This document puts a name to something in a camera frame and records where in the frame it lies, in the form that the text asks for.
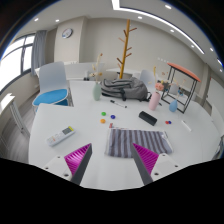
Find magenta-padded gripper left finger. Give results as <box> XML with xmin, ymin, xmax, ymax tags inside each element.
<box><xmin>42</xmin><ymin>143</ymin><xmax>93</xmax><ymax>186</ymax></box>

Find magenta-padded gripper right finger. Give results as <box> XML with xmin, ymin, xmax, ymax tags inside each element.
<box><xmin>129</xmin><ymin>142</ymin><xmax>181</xmax><ymax>186</ymax></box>

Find grey striped towel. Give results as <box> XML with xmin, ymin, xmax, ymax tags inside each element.
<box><xmin>105</xmin><ymin>127</ymin><xmax>174</xmax><ymax>159</ymax></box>

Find white remote control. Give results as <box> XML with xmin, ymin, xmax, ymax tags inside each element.
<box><xmin>45</xmin><ymin>125</ymin><xmax>76</xmax><ymax>148</ymax></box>

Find black rectangular box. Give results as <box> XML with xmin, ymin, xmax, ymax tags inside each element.
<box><xmin>138</xmin><ymin>110</ymin><xmax>158</xmax><ymax>127</ymax></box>

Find white marker pen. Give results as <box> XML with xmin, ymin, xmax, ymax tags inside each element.
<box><xmin>180</xmin><ymin>119</ymin><xmax>193</xmax><ymax>133</ymax></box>

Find pink vase with flowers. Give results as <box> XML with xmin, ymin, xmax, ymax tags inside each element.
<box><xmin>148</xmin><ymin>66</ymin><xmax>168</xmax><ymax>112</ymax></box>

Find blue vase with dried stems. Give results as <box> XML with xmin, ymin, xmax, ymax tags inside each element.
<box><xmin>168</xmin><ymin>78</ymin><xmax>186</xmax><ymax>113</ymax></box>

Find black marker pen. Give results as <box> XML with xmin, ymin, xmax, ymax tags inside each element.
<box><xmin>110</xmin><ymin>99</ymin><xmax>128</xmax><ymax>109</ymax></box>

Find white chair with blue cushion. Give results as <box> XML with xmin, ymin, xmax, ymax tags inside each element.
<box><xmin>31</xmin><ymin>61</ymin><xmax>71</xmax><ymax>108</ymax></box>

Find green vase with dried stems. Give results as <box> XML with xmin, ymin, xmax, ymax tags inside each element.
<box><xmin>89</xmin><ymin>53</ymin><xmax>105</xmax><ymax>102</ymax></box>

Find grey backpack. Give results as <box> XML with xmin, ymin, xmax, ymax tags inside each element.
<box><xmin>100</xmin><ymin>76</ymin><xmax>152</xmax><ymax>103</ymax></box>

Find white side desk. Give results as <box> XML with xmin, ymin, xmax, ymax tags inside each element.
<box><xmin>0</xmin><ymin>92</ymin><xmax>31</xmax><ymax>138</ymax></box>

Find wooden coat rack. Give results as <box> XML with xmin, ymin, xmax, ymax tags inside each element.
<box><xmin>116</xmin><ymin>18</ymin><xmax>138</xmax><ymax>80</ymax></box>

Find grey curtain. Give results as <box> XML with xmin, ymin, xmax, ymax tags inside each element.
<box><xmin>30</xmin><ymin>29</ymin><xmax>48</xmax><ymax>76</ymax></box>

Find window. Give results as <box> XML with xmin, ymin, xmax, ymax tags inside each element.
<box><xmin>0</xmin><ymin>33</ymin><xmax>36</xmax><ymax>93</ymax></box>

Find long ceiling light strip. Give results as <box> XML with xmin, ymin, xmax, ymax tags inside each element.
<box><xmin>111</xmin><ymin>0</ymin><xmax>205</xmax><ymax>55</ymax></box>

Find round ceiling spotlights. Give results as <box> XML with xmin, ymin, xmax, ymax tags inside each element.
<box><xmin>33</xmin><ymin>3</ymin><xmax>216</xmax><ymax>53</ymax></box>

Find black frame table, orange top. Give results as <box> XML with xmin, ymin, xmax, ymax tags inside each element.
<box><xmin>161</xmin><ymin>62</ymin><xmax>202</xmax><ymax>115</ymax></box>

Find round wall clock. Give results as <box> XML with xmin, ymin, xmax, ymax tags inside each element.
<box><xmin>61</xmin><ymin>27</ymin><xmax>74</xmax><ymax>39</ymax></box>

